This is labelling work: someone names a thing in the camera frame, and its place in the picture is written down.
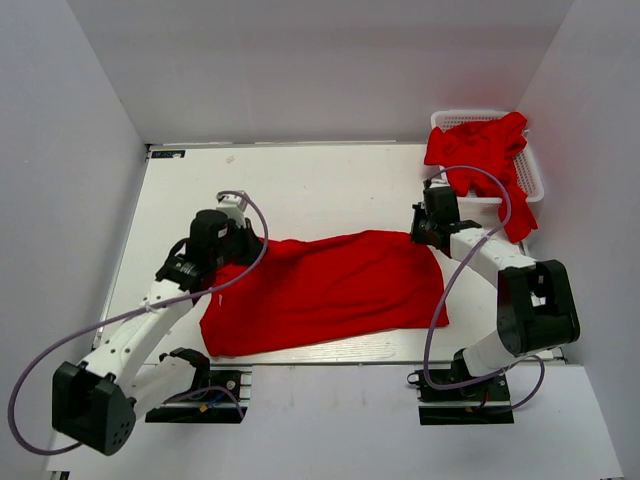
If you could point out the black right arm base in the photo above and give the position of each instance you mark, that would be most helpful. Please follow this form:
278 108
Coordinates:
485 403

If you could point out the red t shirt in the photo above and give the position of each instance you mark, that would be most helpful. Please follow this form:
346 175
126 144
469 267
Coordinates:
309 292

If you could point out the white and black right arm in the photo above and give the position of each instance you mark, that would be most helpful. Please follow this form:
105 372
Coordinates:
535 307

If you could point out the red t shirts in basket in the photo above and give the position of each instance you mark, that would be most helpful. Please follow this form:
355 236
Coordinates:
480 156

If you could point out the blue label sticker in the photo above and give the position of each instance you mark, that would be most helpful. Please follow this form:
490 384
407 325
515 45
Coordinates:
168 154

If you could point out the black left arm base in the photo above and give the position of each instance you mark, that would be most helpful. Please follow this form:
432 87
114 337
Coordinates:
221 398

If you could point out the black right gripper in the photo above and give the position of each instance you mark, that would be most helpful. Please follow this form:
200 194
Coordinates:
417 235

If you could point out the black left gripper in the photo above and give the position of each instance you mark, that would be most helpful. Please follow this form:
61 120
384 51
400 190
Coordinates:
253 244

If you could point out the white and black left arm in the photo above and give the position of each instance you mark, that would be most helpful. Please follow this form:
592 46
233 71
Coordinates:
98 401

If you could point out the white plastic basket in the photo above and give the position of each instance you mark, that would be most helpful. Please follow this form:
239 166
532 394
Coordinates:
528 175

